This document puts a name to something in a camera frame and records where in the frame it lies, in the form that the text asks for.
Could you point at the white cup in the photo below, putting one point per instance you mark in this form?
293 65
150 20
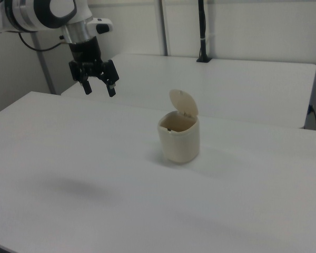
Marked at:
179 145

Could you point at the black camera pole with base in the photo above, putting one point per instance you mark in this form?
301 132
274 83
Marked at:
203 31

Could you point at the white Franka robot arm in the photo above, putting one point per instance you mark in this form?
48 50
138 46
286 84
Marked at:
29 13

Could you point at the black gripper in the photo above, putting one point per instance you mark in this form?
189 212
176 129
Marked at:
85 51

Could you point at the grey partition frame post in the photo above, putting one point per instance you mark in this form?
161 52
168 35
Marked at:
43 66
163 26

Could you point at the cream trash bin lid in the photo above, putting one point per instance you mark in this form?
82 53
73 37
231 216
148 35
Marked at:
183 101

